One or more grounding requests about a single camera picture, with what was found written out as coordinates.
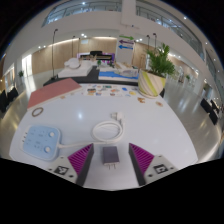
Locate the white sheet with coloured stickers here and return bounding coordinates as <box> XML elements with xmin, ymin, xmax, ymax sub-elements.
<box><xmin>79</xmin><ymin>83</ymin><xmax>139</xmax><ymax>98</ymax></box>

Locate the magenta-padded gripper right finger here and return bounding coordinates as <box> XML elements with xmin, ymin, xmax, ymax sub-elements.
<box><xmin>128</xmin><ymin>143</ymin><xmax>178</xmax><ymax>187</ymax></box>

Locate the black piano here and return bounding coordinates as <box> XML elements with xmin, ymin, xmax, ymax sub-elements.
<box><xmin>89</xmin><ymin>50</ymin><xmax>104</xmax><ymax>57</ymax></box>

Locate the light blue power strip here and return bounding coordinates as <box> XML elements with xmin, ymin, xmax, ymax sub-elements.
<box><xmin>20</xmin><ymin>124</ymin><xmax>62</xmax><ymax>162</ymax></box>

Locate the purple-grey charger block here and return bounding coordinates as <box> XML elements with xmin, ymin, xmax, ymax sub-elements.
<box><xmin>101</xmin><ymin>145</ymin><xmax>120</xmax><ymax>169</ymax></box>

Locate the pink flat board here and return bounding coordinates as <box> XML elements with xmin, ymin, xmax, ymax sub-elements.
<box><xmin>26</xmin><ymin>77</ymin><xmax>83</xmax><ymax>111</ymax></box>

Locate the group of black chairs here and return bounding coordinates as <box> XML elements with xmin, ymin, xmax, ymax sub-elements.
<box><xmin>0</xmin><ymin>86</ymin><xmax>19</xmax><ymax>113</ymax></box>
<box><xmin>199</xmin><ymin>98</ymin><xmax>223</xmax><ymax>126</ymax></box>

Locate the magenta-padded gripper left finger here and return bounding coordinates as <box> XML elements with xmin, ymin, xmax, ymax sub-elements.
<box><xmin>46</xmin><ymin>143</ymin><xmax>95</xmax><ymax>187</ymax></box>

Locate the black display table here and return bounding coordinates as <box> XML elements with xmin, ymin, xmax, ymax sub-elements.
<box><xmin>43</xmin><ymin>65</ymin><xmax>141</xmax><ymax>88</ymax></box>

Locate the white architectural model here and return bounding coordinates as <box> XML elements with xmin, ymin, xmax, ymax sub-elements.
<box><xmin>58</xmin><ymin>57</ymin><xmax>94</xmax><ymax>79</ymax></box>

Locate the potted plant in striped pot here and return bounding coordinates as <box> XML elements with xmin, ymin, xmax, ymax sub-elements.
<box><xmin>137</xmin><ymin>43</ymin><xmax>176</xmax><ymax>99</ymax></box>

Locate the white signboard with arrows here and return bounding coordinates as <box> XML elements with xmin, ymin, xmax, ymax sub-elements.
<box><xmin>115</xmin><ymin>34</ymin><xmax>135</xmax><ymax>64</ymax></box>

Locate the blue-based architectural model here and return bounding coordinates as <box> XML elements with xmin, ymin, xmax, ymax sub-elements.
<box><xmin>98</xmin><ymin>63</ymin><xmax>139</xmax><ymax>82</ymax></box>

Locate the white coiled power cable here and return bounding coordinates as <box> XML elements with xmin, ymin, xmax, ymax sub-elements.
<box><xmin>58</xmin><ymin>112</ymin><xmax>126</xmax><ymax>149</ymax></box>

